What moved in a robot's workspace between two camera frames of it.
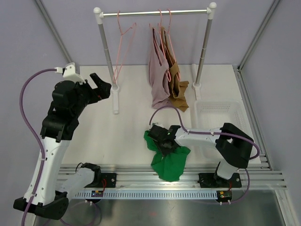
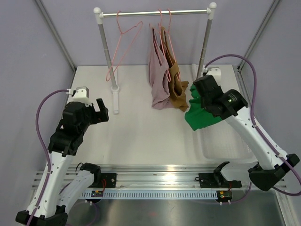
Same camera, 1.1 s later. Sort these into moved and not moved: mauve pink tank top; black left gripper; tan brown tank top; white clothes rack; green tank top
Moved: black left gripper; green tank top
Not moved: white clothes rack; tan brown tank top; mauve pink tank top
